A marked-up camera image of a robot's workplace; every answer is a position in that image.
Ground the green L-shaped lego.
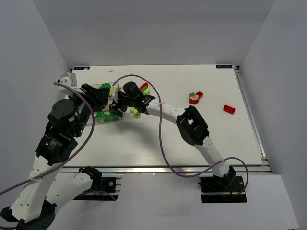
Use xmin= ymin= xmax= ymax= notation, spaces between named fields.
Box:
xmin=95 ymin=111 xmax=108 ymax=123

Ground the red rectangular lego brick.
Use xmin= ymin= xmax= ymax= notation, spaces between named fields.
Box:
xmin=223 ymin=104 xmax=236 ymax=114

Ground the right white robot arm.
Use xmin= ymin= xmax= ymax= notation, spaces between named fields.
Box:
xmin=109 ymin=81 xmax=236 ymax=187

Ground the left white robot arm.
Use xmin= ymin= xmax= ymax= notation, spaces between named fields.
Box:
xmin=0 ymin=84 xmax=110 ymax=230

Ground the clear three-slot container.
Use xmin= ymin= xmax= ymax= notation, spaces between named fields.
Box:
xmin=91 ymin=82 xmax=121 ymax=116

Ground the lime lego brick upper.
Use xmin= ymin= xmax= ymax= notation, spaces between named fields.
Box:
xmin=130 ymin=107 xmax=139 ymax=114

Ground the lime lego brick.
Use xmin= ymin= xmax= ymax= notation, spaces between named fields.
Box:
xmin=130 ymin=107 xmax=139 ymax=114
xmin=134 ymin=112 xmax=141 ymax=119

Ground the red green yellow lego stack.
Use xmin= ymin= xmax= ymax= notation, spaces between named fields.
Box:
xmin=139 ymin=82 xmax=150 ymax=95

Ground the green and lime lego stack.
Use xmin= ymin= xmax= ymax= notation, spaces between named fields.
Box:
xmin=99 ymin=82 xmax=117 ymax=97

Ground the lime lego brick lower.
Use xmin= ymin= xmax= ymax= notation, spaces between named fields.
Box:
xmin=134 ymin=112 xmax=141 ymax=119

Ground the left blue corner label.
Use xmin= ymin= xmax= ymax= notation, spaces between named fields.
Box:
xmin=73 ymin=66 xmax=90 ymax=71

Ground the blue corner label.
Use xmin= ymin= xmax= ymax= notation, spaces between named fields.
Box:
xmin=215 ymin=64 xmax=233 ymax=69
xmin=73 ymin=66 xmax=90 ymax=71

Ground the red flower lego piece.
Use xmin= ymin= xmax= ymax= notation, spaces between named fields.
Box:
xmin=189 ymin=91 xmax=203 ymax=104

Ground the right blue corner label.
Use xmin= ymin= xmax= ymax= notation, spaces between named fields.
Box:
xmin=215 ymin=64 xmax=233 ymax=69

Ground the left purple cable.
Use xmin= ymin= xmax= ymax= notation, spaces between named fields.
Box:
xmin=0 ymin=80 xmax=96 ymax=197

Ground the purple cable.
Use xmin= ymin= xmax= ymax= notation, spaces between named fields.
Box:
xmin=111 ymin=74 xmax=248 ymax=193
xmin=0 ymin=80 xmax=96 ymax=197

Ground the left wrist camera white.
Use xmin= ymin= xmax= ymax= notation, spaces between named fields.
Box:
xmin=57 ymin=72 xmax=78 ymax=89

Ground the aluminium table frame rail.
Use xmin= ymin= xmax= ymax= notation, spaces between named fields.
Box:
xmin=59 ymin=165 xmax=272 ymax=175

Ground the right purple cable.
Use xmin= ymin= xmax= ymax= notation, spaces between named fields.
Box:
xmin=111 ymin=74 xmax=248 ymax=193

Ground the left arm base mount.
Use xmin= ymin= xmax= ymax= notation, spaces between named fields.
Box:
xmin=74 ymin=166 xmax=121 ymax=201

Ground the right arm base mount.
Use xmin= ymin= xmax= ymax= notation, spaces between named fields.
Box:
xmin=198 ymin=176 xmax=247 ymax=204

